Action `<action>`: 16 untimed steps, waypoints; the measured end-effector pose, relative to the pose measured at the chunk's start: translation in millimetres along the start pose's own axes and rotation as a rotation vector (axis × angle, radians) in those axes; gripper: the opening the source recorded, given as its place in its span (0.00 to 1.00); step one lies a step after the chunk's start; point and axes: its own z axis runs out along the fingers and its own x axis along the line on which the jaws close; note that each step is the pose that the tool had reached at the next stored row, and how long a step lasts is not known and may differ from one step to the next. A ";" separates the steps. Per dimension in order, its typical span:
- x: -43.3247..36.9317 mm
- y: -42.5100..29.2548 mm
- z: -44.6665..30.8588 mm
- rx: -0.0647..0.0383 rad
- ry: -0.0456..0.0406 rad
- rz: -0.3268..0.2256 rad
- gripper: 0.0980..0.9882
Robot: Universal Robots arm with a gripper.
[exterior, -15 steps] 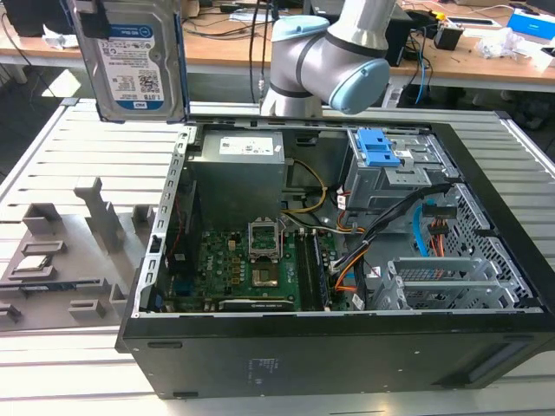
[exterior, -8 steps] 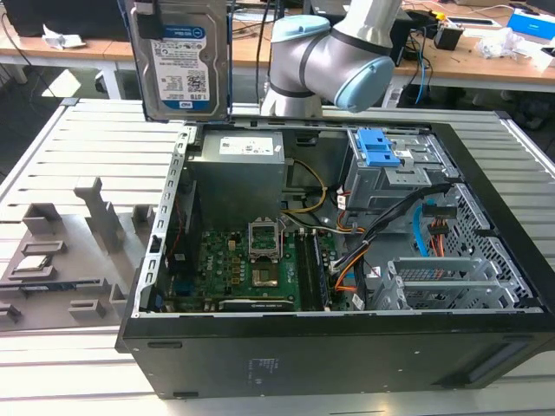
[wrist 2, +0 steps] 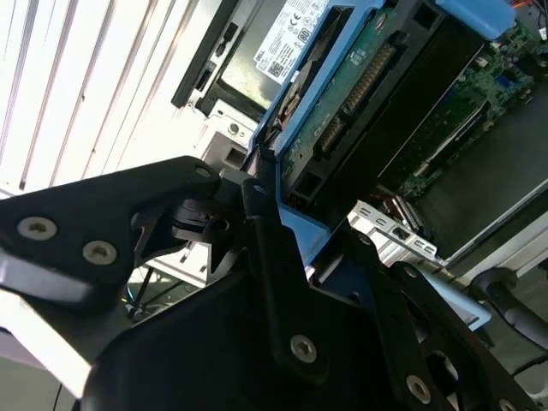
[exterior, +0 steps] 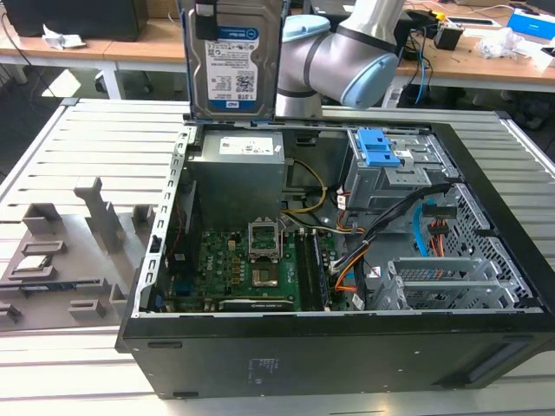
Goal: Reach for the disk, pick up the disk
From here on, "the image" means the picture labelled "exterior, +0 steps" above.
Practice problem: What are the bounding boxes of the blue cardboard box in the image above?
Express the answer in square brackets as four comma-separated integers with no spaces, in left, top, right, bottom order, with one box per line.
[506,7,555,43]

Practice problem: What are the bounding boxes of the large black box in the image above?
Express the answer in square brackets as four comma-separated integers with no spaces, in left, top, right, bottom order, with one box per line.
[2,0,149,42]

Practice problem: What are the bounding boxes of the metal socket cover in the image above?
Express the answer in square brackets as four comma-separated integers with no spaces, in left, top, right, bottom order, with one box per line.
[245,219,284,264]

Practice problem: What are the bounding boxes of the blue disk carrier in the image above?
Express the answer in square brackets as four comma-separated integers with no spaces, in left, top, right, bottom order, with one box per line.
[356,128,402,168]

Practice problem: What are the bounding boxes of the grey parts rack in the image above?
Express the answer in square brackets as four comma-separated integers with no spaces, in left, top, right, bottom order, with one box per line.
[0,175,153,334]

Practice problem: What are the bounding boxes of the green motherboard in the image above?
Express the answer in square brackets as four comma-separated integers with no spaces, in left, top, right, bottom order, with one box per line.
[166,224,336,313]

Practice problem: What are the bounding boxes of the small black box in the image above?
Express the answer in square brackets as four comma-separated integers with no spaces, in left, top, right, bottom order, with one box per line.
[433,24,464,52]

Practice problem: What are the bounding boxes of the crumpled white paper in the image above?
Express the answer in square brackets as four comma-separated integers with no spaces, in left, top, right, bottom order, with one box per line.
[41,23,87,49]

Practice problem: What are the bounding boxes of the grey power supply unit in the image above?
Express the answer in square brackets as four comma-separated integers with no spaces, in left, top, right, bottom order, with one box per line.
[186,129,286,218]

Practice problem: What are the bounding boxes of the silver CPU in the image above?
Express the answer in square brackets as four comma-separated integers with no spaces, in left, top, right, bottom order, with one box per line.
[16,255,52,272]

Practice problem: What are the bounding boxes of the black RAM stick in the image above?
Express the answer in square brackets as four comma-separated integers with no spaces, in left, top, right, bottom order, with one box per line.
[308,231,331,312]

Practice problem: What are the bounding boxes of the hard disk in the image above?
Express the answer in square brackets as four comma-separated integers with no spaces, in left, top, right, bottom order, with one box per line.
[183,0,291,121]

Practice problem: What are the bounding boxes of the crumpled clear plastic bag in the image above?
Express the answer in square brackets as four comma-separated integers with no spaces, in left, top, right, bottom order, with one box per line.
[475,26,526,61]

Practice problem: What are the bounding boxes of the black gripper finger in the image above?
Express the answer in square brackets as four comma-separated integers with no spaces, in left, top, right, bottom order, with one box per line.
[194,0,217,42]

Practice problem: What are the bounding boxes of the blue data wire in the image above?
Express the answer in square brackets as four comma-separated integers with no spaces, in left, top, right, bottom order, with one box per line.
[413,202,431,262]

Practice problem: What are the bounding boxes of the black graphics card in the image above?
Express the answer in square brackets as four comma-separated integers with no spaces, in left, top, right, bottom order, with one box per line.
[216,296,297,312]

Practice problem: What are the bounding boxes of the yellow wire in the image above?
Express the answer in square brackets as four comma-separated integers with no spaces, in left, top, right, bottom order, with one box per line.
[280,160,330,214]

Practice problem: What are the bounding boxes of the orange power wire with connector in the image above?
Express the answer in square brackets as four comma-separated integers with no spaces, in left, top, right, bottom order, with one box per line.
[422,202,457,262]

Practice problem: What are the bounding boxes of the black PC case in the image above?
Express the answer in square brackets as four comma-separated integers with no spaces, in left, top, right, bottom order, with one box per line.
[114,110,555,400]

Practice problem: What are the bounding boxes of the blue hanging cable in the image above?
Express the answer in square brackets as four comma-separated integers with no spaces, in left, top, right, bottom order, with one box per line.
[412,25,431,106]

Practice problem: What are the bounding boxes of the metal disk bay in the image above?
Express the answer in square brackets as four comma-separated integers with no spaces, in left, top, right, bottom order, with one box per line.
[344,128,460,214]

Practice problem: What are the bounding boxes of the wooden desk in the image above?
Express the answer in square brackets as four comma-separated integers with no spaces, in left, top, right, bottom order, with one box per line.
[0,16,188,101]
[393,15,555,94]

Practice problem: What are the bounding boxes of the black wire bundle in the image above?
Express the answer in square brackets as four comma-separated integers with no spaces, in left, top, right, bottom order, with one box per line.
[329,181,461,274]

